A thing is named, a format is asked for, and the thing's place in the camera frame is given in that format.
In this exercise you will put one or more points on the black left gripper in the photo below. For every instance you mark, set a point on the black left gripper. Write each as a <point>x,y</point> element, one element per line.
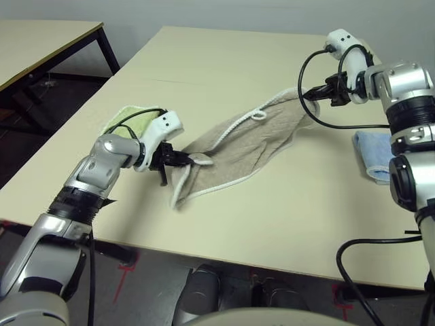
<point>163,156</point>

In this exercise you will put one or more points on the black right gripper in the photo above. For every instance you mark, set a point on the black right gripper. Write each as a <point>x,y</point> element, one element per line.
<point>338,91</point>

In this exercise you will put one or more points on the beige towel with duck embroidery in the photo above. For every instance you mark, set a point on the beige towel with duck embroidery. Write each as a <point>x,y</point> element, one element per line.
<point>258,136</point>

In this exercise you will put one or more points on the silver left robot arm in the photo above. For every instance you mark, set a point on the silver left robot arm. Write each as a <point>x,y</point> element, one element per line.
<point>102,163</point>

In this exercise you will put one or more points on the folded green towel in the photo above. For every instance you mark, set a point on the folded green towel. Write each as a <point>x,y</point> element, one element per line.
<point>136,118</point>

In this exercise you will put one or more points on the folded blue towel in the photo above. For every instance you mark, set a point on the folded blue towel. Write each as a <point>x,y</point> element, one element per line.
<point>370,149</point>

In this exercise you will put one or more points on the dark left robot leg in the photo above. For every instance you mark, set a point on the dark left robot leg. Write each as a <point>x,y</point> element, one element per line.
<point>200,288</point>

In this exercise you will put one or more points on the dark robot leg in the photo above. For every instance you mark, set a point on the dark robot leg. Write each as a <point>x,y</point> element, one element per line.
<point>278,295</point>
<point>200,288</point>

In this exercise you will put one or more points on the small white floor object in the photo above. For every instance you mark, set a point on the small white floor object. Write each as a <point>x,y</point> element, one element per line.
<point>49,83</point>

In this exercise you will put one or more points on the dark right robot leg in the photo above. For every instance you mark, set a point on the dark right robot leg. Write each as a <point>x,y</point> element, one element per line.
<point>278,295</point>

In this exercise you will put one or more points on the light grey robot torso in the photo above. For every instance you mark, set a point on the light grey robot torso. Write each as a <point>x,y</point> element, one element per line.
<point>272,321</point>

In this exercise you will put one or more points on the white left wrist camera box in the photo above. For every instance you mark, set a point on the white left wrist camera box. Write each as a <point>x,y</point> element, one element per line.
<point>163,129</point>

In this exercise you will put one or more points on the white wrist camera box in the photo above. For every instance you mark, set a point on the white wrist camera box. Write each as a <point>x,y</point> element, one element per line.
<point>163,129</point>
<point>353,57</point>

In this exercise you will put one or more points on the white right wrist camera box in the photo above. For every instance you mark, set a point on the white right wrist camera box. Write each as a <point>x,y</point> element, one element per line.
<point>353,57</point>

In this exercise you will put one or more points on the beige side table black frame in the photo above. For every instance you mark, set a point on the beige side table black frame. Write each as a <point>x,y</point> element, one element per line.
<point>34,44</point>

